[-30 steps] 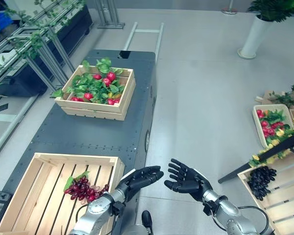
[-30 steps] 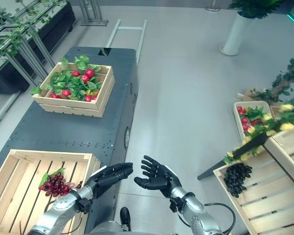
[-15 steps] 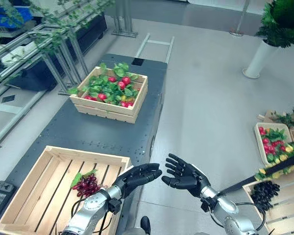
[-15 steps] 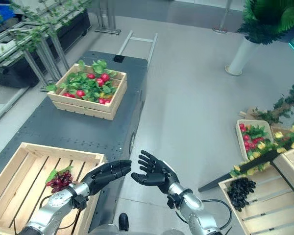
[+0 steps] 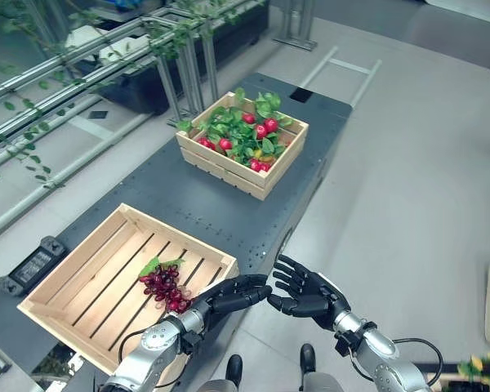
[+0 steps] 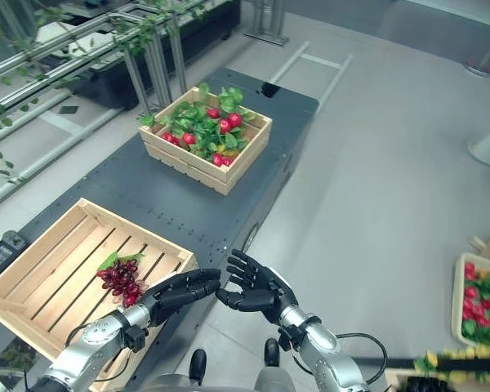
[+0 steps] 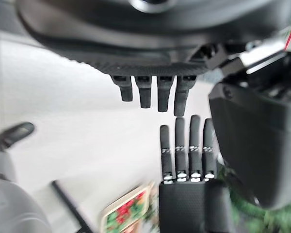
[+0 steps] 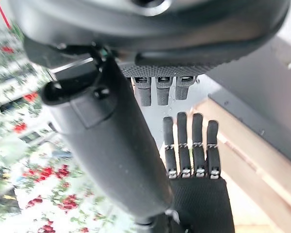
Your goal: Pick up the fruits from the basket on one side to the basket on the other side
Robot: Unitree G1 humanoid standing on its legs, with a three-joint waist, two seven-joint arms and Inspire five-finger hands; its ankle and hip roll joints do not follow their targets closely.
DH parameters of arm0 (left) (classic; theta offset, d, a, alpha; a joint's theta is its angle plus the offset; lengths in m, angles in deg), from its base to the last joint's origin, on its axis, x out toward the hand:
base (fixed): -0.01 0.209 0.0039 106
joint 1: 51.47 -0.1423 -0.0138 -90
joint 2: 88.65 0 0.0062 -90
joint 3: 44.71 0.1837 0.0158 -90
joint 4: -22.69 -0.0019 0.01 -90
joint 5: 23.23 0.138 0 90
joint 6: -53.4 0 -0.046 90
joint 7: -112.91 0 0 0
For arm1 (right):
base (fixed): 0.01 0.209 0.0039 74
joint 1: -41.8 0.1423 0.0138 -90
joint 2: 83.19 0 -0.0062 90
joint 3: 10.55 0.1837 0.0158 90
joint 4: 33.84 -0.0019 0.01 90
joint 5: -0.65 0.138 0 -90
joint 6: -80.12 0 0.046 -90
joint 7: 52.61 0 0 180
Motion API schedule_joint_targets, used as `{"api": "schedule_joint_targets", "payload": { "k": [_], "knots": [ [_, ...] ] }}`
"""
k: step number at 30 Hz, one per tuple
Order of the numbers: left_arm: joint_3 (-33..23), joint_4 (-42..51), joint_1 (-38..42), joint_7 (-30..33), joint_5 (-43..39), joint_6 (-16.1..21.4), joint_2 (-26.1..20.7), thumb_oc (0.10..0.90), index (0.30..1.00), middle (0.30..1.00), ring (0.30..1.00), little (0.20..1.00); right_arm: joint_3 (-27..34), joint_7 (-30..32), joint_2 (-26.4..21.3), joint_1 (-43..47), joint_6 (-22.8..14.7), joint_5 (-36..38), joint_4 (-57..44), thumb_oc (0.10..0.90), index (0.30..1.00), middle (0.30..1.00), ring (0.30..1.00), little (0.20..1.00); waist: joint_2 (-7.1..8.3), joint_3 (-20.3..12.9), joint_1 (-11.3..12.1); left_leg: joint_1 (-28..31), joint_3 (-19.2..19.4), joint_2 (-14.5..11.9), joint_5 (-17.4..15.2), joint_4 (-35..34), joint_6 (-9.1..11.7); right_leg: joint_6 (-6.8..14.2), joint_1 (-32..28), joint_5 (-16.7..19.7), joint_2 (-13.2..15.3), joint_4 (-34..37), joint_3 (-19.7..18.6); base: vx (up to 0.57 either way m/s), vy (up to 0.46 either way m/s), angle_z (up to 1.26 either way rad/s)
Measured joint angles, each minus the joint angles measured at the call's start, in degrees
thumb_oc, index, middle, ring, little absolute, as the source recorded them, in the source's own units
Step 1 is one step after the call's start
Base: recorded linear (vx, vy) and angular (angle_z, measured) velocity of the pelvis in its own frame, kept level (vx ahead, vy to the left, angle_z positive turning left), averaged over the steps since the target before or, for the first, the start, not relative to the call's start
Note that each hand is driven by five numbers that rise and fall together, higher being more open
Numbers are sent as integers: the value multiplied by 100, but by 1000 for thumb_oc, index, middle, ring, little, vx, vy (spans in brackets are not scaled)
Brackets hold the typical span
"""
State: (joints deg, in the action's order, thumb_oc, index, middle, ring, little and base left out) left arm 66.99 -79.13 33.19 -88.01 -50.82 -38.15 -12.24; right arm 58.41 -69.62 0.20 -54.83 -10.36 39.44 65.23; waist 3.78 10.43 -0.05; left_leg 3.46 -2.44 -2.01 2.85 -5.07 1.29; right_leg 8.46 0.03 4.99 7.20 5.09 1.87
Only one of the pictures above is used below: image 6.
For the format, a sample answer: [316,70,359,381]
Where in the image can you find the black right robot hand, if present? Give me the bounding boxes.
[215,248,300,327]

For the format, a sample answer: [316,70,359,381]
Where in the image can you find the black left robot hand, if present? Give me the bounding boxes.
[146,267,224,327]

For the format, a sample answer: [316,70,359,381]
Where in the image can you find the beige tray of fruits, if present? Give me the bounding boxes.
[450,252,490,349]

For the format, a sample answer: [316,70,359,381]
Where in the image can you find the dark red grape bunch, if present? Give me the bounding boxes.
[95,252,149,309]

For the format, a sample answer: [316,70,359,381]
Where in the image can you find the robot torso and legs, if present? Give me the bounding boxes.
[145,337,301,392]

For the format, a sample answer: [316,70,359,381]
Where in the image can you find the dark grey metal workbench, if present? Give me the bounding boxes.
[0,66,321,392]

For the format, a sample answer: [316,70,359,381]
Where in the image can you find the wooden crate with greenery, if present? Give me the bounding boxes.
[138,86,274,197]

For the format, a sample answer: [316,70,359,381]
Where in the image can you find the empty slatted wooden crate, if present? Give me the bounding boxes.
[0,197,198,383]

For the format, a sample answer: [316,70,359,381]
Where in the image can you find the green leafy fake foliage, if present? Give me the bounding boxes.
[138,82,258,163]

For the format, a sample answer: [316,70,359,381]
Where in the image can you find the black handheld controller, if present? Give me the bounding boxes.
[0,229,30,287]

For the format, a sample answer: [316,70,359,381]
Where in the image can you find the dark box with yellow-green plants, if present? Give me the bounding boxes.
[385,345,490,392]

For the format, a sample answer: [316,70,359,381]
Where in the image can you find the black plastic tub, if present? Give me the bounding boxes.
[67,60,158,112]

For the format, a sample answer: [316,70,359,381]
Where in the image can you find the green hanging vine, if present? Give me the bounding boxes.
[0,0,213,179]

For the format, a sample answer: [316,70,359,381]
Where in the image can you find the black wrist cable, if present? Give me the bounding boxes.
[290,332,390,390]

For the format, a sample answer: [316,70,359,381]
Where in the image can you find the white ladder-shaped floor frame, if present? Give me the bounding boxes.
[270,40,354,105]

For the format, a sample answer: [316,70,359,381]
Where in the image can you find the aluminium profile frame rack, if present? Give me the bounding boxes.
[0,0,213,213]

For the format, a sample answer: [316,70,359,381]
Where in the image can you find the aluminium post with foot plate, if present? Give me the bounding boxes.
[243,0,291,47]

